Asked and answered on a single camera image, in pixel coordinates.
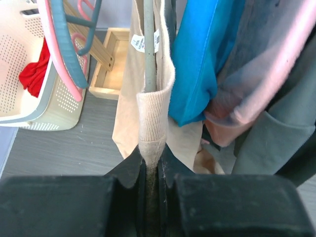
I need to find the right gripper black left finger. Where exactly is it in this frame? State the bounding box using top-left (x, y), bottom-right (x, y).
top-left (0, 148), bottom-right (145, 237)

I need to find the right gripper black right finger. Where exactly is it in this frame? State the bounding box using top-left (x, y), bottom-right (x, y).
top-left (158, 147), bottom-right (315, 237)

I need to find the beige t shirt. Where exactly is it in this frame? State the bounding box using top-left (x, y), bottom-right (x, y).
top-left (111, 0), bottom-right (225, 237)

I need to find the clear grey hanger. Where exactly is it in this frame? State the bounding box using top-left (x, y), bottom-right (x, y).
top-left (143, 0), bottom-right (156, 93)

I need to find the grey garment on hanger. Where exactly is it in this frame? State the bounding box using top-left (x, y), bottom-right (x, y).
top-left (217, 0), bottom-right (316, 176)

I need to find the pink garment on hanger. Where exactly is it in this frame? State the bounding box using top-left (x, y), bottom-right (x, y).
top-left (204, 0), bottom-right (316, 147)

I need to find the blue t shirt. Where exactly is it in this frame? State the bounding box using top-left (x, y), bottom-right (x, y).
top-left (168, 0), bottom-right (245, 126)

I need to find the grey plastic hanger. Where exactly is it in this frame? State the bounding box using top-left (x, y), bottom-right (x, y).
top-left (51, 0), bottom-right (102, 89)

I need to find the pink plastic hanger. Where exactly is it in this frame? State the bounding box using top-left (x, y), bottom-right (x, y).
top-left (37, 0), bottom-right (96, 103)

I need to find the wooden clothes rack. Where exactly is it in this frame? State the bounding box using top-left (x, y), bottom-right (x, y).
top-left (63, 0), bottom-right (131, 101)

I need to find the red cloth in basket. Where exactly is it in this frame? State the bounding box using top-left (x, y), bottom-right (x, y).
top-left (19, 39), bottom-right (50, 98)

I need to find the white laundry basket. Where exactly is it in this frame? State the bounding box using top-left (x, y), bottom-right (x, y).
top-left (0, 0), bottom-right (85, 131)

